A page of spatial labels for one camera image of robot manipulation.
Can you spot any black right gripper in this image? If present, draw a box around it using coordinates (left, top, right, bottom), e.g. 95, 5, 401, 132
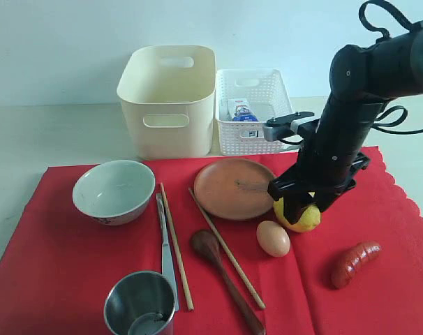
267, 118, 371, 224

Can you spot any yellow lemon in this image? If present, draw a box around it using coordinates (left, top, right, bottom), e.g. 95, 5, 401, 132
273, 198, 321, 233

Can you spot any red sausage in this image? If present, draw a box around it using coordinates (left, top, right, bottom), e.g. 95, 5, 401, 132
331, 241, 382, 289

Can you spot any blue white milk carton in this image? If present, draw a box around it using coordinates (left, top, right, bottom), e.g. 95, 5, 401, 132
228, 98, 258, 122

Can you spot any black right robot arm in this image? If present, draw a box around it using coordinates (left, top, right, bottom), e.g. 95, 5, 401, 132
263, 21, 423, 224

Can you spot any brown egg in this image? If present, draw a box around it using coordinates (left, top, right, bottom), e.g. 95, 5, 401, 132
256, 221, 291, 258

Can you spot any brown round plate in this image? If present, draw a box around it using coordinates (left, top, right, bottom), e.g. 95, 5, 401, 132
193, 158, 275, 221

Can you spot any red table cloth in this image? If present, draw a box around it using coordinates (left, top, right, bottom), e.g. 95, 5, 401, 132
0, 147, 423, 334

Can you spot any right wooden chopstick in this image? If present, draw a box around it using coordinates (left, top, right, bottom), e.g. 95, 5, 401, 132
188, 188, 266, 310

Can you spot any wooden chopstick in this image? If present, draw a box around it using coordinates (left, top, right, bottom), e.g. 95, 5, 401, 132
160, 183, 194, 311
188, 188, 266, 310

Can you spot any dark wooden spoon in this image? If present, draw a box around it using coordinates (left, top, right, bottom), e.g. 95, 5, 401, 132
190, 230, 266, 334

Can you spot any white perforated plastic basket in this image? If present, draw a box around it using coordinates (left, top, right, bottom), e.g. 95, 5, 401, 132
215, 68, 292, 156

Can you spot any left wooden chopstick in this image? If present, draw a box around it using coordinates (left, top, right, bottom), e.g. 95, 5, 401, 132
160, 183, 194, 311

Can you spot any metal table knife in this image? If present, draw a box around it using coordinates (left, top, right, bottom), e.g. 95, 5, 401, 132
156, 193, 179, 312

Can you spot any cream plastic storage bin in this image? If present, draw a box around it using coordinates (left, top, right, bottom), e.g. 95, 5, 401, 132
117, 45, 216, 160

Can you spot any white ceramic bowl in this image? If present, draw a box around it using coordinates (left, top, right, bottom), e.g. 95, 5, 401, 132
72, 160, 156, 226

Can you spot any stainless steel cup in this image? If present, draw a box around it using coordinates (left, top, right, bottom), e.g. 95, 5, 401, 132
103, 271, 175, 334

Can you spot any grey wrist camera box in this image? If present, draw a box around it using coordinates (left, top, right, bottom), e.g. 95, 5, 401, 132
262, 111, 315, 142

